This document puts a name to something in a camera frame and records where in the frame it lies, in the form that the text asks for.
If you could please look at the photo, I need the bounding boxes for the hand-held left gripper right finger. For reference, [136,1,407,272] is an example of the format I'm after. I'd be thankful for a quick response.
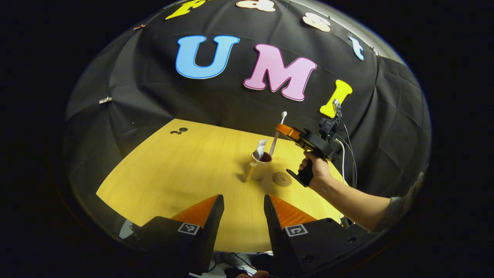
[264,194,372,277]

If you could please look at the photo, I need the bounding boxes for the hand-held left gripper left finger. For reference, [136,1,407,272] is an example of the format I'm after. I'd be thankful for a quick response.
[130,194,225,276]

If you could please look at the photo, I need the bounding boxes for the white toothbrush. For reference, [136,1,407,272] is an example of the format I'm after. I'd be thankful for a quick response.
[269,111,288,156]

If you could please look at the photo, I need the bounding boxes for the white toothpaste tube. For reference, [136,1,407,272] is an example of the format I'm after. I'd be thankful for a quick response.
[254,139,269,161]

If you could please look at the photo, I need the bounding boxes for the beige cup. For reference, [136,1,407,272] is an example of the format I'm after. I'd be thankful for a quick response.
[244,151,273,182]

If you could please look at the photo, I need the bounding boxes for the round brown coaster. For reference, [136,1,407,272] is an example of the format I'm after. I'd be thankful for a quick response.
[272,171,293,188]

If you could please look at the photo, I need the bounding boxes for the wooden desktop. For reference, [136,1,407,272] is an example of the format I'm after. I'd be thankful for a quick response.
[96,119,348,254]

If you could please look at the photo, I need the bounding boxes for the black backdrop cloth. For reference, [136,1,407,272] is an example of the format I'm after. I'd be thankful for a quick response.
[64,0,432,232]

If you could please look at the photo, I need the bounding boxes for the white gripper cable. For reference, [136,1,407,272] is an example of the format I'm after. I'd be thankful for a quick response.
[334,138,347,184]

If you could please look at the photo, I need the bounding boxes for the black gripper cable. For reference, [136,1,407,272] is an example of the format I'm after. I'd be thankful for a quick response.
[340,119,358,189]

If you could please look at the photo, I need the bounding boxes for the tangled black cables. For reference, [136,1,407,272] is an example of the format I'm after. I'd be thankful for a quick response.
[208,252,272,278]

